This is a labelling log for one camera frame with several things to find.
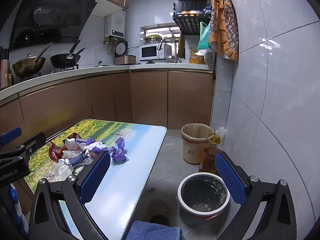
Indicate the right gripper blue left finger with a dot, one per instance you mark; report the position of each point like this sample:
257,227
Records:
91,176

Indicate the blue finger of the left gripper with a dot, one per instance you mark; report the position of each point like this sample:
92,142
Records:
34,143
10,136

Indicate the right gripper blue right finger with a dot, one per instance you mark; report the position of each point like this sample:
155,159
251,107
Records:
227,171

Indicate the red snack packet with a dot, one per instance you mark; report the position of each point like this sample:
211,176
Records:
55,151

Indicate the purple white wrapper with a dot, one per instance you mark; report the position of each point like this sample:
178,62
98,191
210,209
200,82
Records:
91,145

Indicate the white plastic wrapper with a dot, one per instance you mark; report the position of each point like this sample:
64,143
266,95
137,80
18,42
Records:
72,145

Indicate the dark red foil snack bag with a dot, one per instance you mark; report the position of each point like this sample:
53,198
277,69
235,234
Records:
73,137

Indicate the clear plastic bag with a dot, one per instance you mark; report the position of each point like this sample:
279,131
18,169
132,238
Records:
61,171

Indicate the brown kitchen cabinets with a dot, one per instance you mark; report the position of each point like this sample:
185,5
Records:
163,97

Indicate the white bin with black liner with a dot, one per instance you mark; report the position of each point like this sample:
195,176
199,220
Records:
203,195

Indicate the cooking oil bottle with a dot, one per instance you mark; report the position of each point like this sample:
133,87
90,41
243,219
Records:
210,151

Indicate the blue towel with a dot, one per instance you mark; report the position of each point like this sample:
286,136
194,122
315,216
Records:
148,231

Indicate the brass wok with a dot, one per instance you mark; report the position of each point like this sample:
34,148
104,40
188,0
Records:
30,65

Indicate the black frying pan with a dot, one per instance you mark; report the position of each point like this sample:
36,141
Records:
67,60

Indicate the black range hood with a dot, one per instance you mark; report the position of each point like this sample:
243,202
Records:
39,22

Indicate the rice cooker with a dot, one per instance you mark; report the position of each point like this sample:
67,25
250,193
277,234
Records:
120,54

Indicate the yellow bottle on counter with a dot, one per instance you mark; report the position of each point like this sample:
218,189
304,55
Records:
193,58

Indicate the white microwave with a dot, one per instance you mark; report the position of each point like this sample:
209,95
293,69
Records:
150,52

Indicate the white water heater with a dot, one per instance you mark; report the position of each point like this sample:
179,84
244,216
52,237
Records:
115,24

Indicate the green plastic bag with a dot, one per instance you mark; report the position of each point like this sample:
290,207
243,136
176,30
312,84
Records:
204,36

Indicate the orange patterned apron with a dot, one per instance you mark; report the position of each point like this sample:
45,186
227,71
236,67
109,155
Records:
223,30

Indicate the black dish rack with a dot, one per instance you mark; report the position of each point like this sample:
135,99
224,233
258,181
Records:
189,14

